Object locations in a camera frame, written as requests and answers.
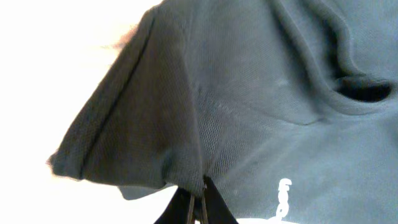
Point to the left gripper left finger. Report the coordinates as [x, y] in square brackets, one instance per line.
[179, 210]

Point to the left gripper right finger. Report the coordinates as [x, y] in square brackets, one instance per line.
[213, 208]

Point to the black polo shirt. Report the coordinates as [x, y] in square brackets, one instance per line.
[289, 106]

